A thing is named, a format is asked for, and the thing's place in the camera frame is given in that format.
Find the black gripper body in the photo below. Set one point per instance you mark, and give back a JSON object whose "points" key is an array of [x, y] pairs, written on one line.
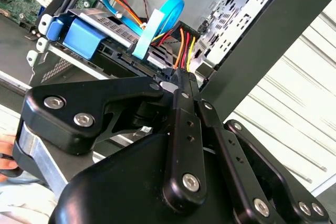
{"points": [[126, 187]]}

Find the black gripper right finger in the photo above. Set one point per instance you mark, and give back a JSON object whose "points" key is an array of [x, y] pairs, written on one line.
{"points": [[236, 161]]}

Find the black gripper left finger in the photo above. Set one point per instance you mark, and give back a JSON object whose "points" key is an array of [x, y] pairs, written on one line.
{"points": [[65, 98]]}

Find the hard disk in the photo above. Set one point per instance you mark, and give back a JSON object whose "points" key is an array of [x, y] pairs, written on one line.
{"points": [[84, 37]]}

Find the person's bare hand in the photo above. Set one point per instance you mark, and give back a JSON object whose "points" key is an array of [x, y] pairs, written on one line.
{"points": [[6, 144]]}

